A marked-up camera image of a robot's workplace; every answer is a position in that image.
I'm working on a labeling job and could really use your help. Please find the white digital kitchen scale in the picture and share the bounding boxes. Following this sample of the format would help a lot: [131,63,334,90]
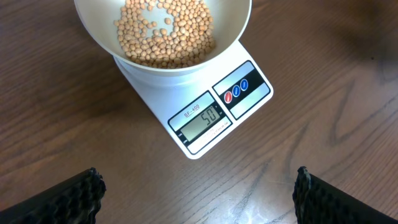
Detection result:
[115,42,274,159]

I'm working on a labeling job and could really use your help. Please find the white ceramic bowl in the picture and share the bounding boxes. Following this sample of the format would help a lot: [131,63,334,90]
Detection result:
[74,0,252,76]

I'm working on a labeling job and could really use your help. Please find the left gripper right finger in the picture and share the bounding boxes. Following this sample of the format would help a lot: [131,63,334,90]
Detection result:
[292,166,397,224]

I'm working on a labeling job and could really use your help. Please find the soybeans in bowl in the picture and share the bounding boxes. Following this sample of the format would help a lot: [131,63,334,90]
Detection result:
[114,0,216,69]

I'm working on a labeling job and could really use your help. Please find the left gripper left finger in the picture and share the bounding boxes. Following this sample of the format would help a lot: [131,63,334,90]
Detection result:
[1,167,106,224]

